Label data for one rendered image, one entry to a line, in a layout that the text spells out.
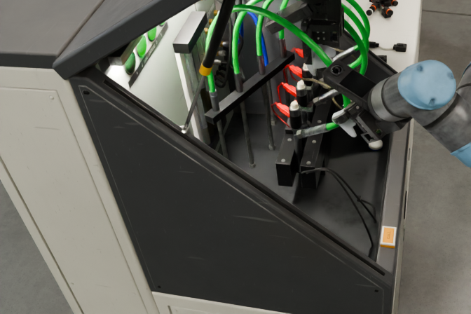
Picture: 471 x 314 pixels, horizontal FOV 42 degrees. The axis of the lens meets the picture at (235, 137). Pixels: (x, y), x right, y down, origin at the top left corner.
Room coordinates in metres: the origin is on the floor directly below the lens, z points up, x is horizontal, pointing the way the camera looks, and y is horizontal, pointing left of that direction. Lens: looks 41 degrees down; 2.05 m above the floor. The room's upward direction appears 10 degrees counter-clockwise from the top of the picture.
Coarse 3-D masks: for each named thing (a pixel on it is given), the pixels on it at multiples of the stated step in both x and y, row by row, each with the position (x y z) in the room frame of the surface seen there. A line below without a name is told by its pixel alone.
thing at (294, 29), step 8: (240, 8) 1.11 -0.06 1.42; (248, 8) 1.10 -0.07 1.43; (256, 8) 1.09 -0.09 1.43; (216, 16) 1.17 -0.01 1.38; (264, 16) 1.07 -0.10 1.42; (272, 16) 1.06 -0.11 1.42; (280, 16) 1.05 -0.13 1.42; (280, 24) 1.04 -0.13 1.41; (288, 24) 1.03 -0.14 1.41; (208, 32) 1.19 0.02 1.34; (296, 32) 1.02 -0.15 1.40; (208, 40) 1.19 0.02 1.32; (304, 40) 1.00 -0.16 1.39; (312, 40) 1.00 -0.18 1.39; (312, 48) 0.99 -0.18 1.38; (320, 48) 0.99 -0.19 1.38; (320, 56) 0.98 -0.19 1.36; (328, 64) 0.97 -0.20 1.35; (208, 80) 1.21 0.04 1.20; (344, 96) 0.94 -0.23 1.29; (344, 104) 0.94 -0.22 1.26; (328, 128) 0.97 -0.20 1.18
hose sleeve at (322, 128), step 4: (324, 124) 0.99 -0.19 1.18; (308, 128) 1.02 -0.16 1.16; (312, 128) 1.01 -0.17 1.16; (316, 128) 1.00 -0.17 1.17; (320, 128) 0.99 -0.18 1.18; (324, 128) 0.98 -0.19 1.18; (304, 132) 1.02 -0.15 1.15; (308, 132) 1.01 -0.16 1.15; (312, 132) 1.00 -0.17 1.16; (316, 132) 0.99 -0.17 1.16; (320, 132) 0.99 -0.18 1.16; (304, 136) 1.02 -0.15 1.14; (308, 136) 1.01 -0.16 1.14
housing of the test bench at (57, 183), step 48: (0, 0) 1.18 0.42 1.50; (48, 0) 1.14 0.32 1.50; (96, 0) 1.11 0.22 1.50; (0, 48) 0.99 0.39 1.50; (48, 48) 0.96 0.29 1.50; (0, 96) 1.00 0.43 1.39; (48, 96) 0.96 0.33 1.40; (0, 144) 1.02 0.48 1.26; (48, 144) 0.97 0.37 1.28; (48, 192) 1.00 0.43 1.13; (96, 192) 0.95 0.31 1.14; (48, 240) 1.02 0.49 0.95; (96, 240) 0.97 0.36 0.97; (96, 288) 0.99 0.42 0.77; (144, 288) 0.94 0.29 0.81
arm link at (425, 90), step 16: (416, 64) 0.75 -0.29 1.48; (432, 64) 0.74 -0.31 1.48; (400, 80) 0.75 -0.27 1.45; (416, 80) 0.72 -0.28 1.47; (432, 80) 0.72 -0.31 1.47; (448, 80) 0.72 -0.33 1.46; (384, 96) 0.78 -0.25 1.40; (400, 96) 0.74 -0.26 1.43; (416, 96) 0.71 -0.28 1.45; (432, 96) 0.70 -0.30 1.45; (448, 96) 0.70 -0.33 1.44; (400, 112) 0.75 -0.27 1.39; (416, 112) 0.72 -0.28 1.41; (432, 112) 0.71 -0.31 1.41
